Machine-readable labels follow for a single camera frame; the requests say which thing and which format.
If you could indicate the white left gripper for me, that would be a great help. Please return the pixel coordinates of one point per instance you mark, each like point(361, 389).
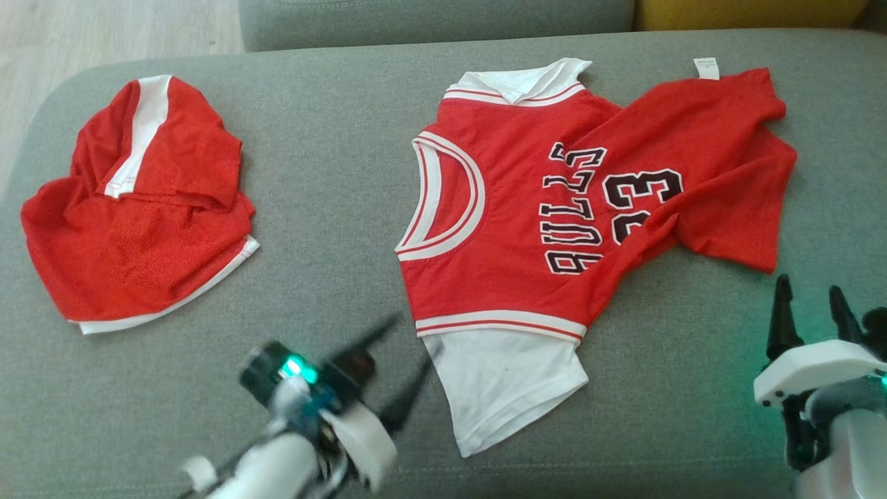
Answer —
point(364, 430)

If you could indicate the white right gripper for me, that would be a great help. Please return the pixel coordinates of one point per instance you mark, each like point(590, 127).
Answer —
point(818, 367)

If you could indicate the red Bulls basketball jersey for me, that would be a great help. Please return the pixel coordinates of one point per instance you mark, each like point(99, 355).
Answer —
point(513, 222)

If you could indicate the red shorts with white stripe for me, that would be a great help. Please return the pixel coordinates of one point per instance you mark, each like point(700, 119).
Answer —
point(138, 235)

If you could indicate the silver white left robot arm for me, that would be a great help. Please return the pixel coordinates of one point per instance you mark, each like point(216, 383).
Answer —
point(270, 471)

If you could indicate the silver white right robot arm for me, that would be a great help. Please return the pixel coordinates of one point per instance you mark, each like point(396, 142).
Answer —
point(852, 450)

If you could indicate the large yellow sofa back cushion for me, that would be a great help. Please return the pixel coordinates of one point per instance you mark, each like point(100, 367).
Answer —
point(748, 12)

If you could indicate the large grey sofa seat cushion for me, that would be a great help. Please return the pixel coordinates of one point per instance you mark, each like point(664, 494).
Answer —
point(429, 21)

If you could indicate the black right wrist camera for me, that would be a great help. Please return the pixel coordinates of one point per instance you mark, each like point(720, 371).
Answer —
point(876, 333)

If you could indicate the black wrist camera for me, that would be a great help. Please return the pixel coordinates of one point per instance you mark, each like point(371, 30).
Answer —
point(274, 374)
point(876, 333)

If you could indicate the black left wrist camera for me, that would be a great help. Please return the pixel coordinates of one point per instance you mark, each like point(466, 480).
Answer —
point(274, 374)

